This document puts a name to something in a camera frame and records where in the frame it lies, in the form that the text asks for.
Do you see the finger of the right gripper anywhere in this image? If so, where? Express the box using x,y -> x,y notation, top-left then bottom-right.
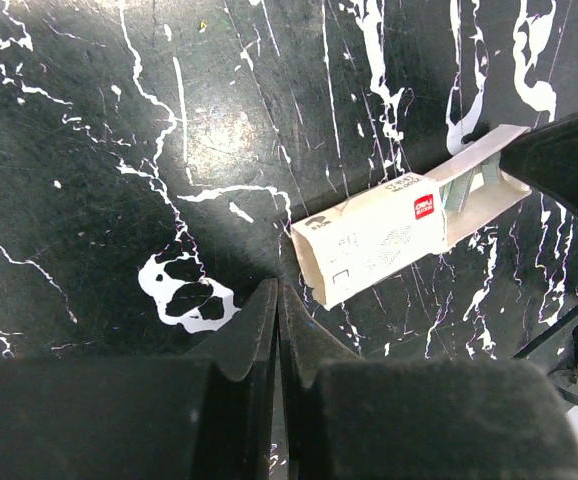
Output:
500,112 -> 578,218

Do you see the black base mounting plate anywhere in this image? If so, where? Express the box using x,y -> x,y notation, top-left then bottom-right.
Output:
513,305 -> 578,392

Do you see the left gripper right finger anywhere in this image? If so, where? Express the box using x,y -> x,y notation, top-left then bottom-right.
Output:
277,284 -> 578,479

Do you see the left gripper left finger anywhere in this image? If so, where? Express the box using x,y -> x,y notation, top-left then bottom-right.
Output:
0,279 -> 278,479

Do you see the staple box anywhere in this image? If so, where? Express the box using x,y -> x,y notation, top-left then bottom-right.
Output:
291,124 -> 531,309

